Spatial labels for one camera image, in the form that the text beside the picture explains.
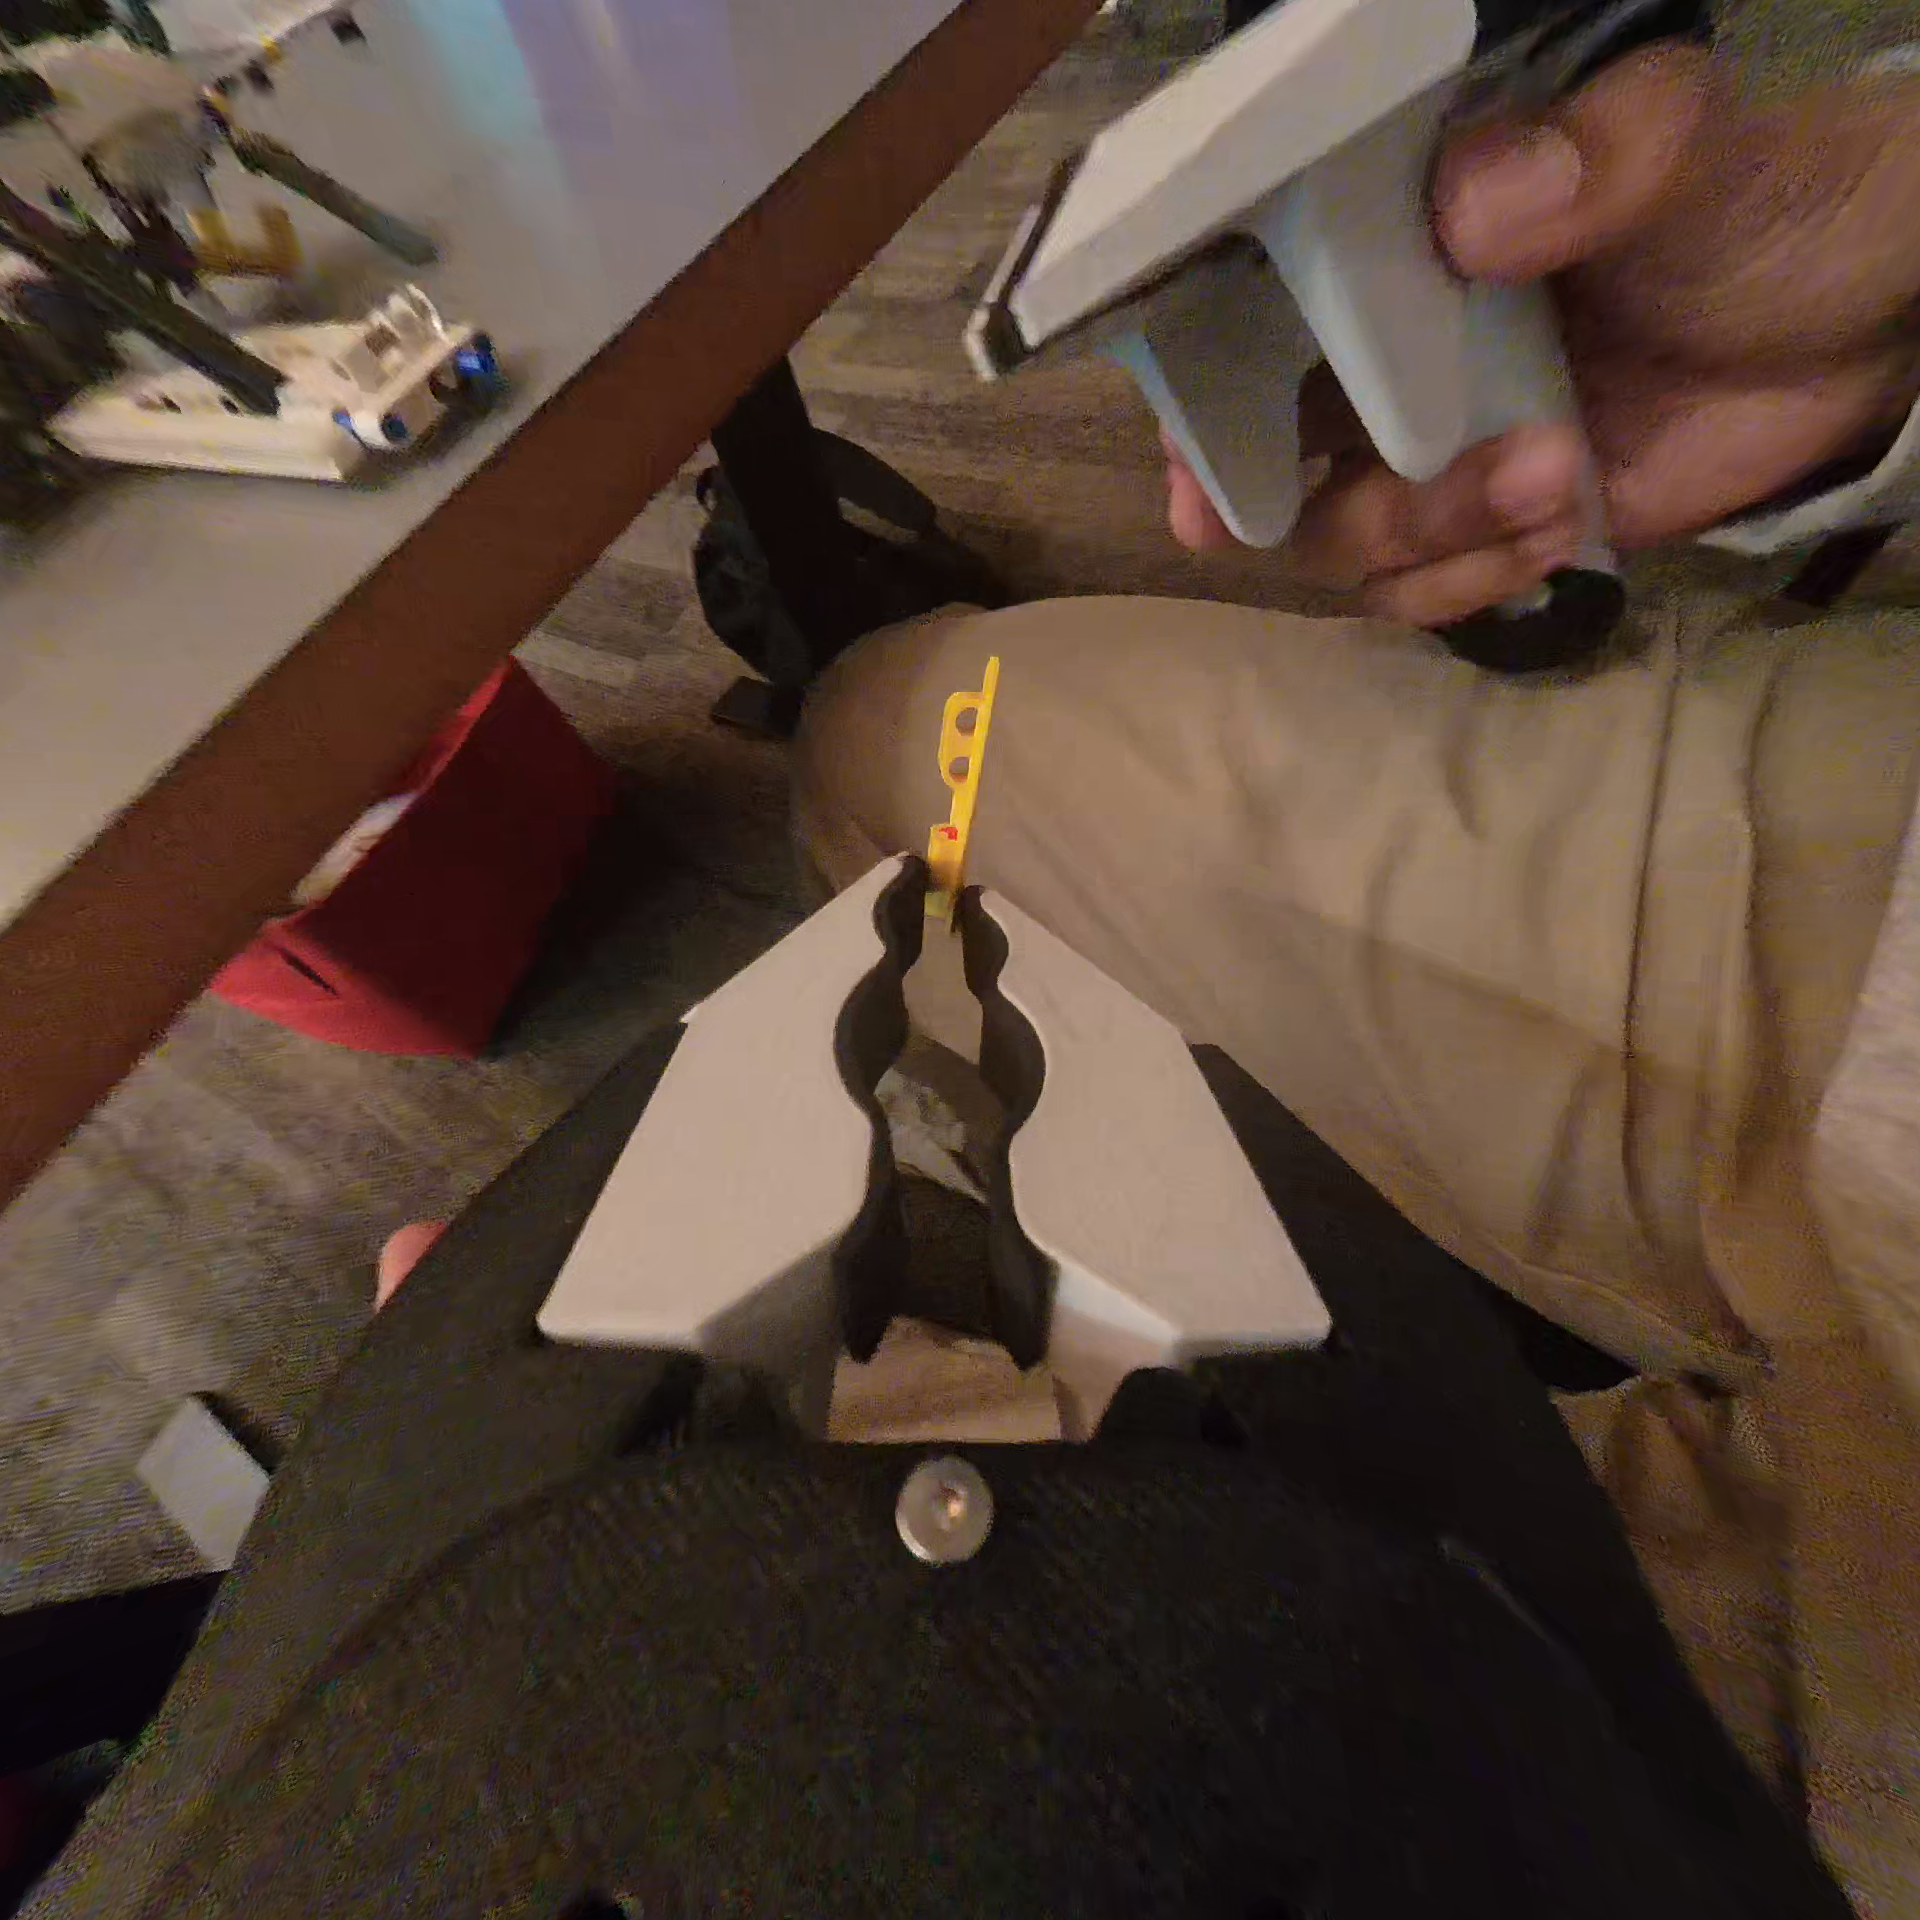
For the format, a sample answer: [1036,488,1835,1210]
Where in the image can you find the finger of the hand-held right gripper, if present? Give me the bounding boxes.
[1009,0,1482,348]
[966,164,1082,381]

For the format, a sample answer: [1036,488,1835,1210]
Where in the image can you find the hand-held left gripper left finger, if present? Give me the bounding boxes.
[538,852,923,1437]

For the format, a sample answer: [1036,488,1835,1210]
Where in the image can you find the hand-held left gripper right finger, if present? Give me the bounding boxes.
[953,887,1337,1437]

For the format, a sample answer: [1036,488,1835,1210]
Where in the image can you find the long yellow lego piece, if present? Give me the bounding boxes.
[941,659,1001,856]

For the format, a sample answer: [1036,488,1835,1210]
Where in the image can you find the zebra striped lego helicopter model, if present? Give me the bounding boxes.
[0,0,510,515]

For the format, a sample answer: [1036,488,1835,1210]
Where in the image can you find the person's right hand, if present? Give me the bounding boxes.
[1164,44,1920,630]

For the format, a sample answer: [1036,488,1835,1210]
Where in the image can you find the black bag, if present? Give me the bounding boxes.
[693,362,1010,740]

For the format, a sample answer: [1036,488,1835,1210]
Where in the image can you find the red bag on floor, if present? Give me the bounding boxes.
[210,659,620,1058]

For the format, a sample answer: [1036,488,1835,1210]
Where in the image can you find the small white box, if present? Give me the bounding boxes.
[138,1394,279,1569]

